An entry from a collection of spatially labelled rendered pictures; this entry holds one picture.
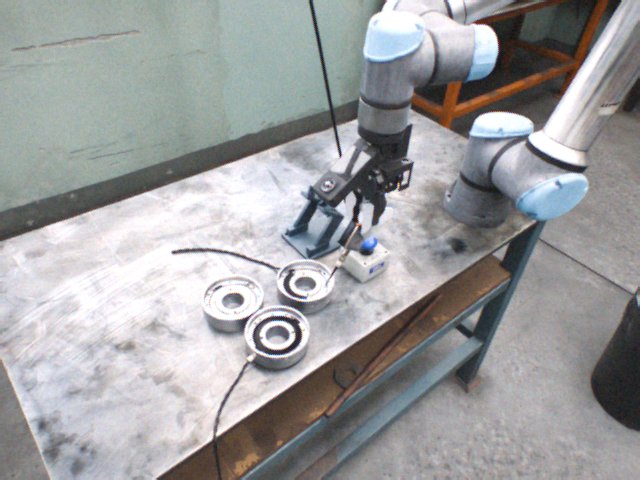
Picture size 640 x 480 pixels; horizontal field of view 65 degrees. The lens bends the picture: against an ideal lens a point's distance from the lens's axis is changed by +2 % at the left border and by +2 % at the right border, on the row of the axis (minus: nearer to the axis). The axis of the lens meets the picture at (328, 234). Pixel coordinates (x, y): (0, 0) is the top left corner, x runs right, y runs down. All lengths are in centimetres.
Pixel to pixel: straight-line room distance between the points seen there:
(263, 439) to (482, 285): 70
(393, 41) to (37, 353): 71
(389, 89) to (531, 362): 148
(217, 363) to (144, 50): 175
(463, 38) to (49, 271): 81
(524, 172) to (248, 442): 73
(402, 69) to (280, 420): 71
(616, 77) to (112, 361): 92
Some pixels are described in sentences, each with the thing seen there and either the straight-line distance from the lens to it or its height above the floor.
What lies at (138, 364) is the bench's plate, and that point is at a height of 80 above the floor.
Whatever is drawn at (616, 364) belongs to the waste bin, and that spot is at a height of 20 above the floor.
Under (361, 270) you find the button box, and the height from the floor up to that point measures 83.
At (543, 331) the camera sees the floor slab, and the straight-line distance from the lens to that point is 214.
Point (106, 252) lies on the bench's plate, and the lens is 106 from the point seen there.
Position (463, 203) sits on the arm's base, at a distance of 114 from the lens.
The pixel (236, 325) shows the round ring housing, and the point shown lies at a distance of 85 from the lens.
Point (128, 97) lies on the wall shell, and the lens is 241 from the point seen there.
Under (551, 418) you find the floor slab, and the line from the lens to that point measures 190.
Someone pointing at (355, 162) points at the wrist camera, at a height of 108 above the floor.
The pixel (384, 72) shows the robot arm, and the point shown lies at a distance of 69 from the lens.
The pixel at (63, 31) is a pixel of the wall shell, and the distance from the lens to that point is 225.
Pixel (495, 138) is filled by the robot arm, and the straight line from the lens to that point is 106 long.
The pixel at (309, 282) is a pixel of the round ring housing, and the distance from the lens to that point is 93.
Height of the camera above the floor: 148
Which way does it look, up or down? 40 degrees down
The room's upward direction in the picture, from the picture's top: 5 degrees clockwise
